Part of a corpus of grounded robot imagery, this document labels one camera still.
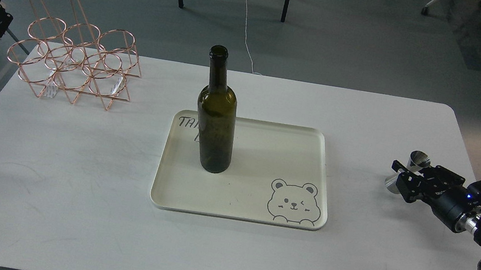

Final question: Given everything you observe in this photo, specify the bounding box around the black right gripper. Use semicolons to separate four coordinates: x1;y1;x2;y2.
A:
391;160;479;233

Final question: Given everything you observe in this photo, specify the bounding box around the silver steel jigger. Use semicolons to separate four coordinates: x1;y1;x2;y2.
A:
384;150;431;195

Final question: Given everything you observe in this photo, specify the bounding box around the dark green wine bottle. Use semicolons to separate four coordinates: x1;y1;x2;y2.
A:
197;45;238;173

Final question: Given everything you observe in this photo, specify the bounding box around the cream bear print tray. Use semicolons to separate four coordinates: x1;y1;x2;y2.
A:
149;110;328;230

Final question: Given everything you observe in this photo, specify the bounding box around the copper wire bottle rack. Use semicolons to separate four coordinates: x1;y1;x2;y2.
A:
7;0;142;110

